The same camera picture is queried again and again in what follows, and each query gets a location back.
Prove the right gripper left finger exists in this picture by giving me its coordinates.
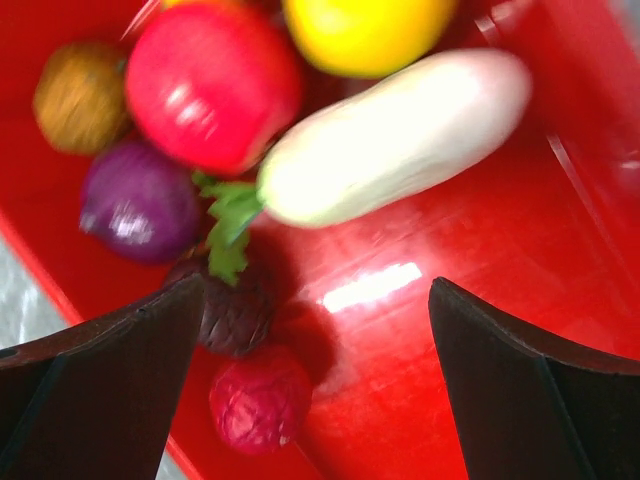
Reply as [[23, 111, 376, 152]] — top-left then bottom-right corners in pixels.
[[1, 274, 204, 479]]

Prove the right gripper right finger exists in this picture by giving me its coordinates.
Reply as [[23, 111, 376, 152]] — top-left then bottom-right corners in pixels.
[[428, 277, 639, 479]]

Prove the white radish with leaves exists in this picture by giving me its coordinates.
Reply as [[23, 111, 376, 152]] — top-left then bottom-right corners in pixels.
[[193, 48, 533, 285]]

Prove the dark maroon passion fruit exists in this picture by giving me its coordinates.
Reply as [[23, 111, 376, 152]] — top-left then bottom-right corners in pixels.
[[164, 254, 276, 357]]

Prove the red wrinkled fruit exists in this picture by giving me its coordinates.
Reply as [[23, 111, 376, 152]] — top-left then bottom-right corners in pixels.
[[209, 345, 312, 454]]

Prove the red plastic bin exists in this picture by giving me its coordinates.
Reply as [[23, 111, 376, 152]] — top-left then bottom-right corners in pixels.
[[0, 0, 640, 480]]

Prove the purple onion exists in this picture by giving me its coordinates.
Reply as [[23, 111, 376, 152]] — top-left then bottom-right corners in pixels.
[[79, 140, 201, 263]]

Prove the brown kiwi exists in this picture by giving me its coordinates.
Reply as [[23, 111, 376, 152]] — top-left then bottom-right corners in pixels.
[[32, 42, 132, 155]]

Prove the red apple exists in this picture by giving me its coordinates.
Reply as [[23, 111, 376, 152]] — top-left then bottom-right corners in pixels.
[[125, 4, 303, 176]]

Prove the yellow banana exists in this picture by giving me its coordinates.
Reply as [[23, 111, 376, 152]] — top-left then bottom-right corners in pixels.
[[160, 0, 245, 10]]

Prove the yellow lemon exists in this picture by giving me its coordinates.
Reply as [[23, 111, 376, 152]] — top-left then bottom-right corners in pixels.
[[282, 0, 458, 79]]

